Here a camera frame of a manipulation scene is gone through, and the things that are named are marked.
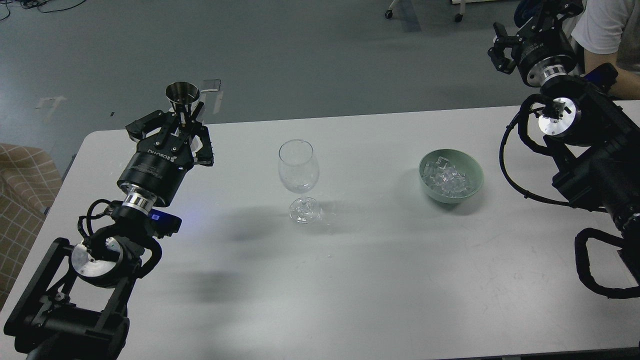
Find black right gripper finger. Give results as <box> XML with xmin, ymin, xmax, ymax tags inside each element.
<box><xmin>522</xmin><ymin>0</ymin><xmax>585</xmax><ymax>38</ymax></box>
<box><xmin>487</xmin><ymin>22</ymin><xmax>521</xmax><ymax>75</ymax></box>

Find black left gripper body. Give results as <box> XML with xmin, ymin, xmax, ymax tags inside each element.
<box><xmin>117</xmin><ymin>135</ymin><xmax>194</xmax><ymax>208</ymax></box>

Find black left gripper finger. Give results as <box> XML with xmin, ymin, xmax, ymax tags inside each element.
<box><xmin>125</xmin><ymin>110</ymin><xmax>176</xmax><ymax>147</ymax></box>
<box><xmin>177</xmin><ymin>101</ymin><xmax>214</xmax><ymax>167</ymax></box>

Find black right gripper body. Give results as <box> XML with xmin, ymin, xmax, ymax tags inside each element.
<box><xmin>512</xmin><ymin>26</ymin><xmax>578</xmax><ymax>88</ymax></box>

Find steel cocktail jigger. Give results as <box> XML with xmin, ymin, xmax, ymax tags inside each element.
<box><xmin>165</xmin><ymin>81</ymin><xmax>201</xmax><ymax>126</ymax></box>

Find clear ice cubes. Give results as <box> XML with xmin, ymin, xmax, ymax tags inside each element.
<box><xmin>422</xmin><ymin>156</ymin><xmax>476</xmax><ymax>198</ymax></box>

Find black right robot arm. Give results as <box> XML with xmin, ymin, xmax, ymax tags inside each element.
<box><xmin>487</xmin><ymin>0</ymin><xmax>640</xmax><ymax>299</ymax></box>

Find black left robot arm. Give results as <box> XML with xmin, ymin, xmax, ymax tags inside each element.
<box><xmin>3</xmin><ymin>99</ymin><xmax>214</xmax><ymax>360</ymax></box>

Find clear wine glass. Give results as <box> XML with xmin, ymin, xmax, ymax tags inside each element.
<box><xmin>278</xmin><ymin>139</ymin><xmax>322</xmax><ymax>224</ymax></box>

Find seated person white shirt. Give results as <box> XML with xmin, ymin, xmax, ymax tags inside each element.
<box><xmin>571</xmin><ymin>0</ymin><xmax>640</xmax><ymax>100</ymax></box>

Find beige checkered cushion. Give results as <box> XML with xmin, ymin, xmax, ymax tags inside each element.
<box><xmin>0</xmin><ymin>143</ymin><xmax>62</xmax><ymax>307</ymax></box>

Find green bowl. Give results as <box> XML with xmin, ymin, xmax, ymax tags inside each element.
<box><xmin>417</xmin><ymin>148</ymin><xmax>485</xmax><ymax>204</ymax></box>

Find black floor cables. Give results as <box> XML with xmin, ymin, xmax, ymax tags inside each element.
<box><xmin>0</xmin><ymin>0</ymin><xmax>87</xmax><ymax>21</ymax></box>

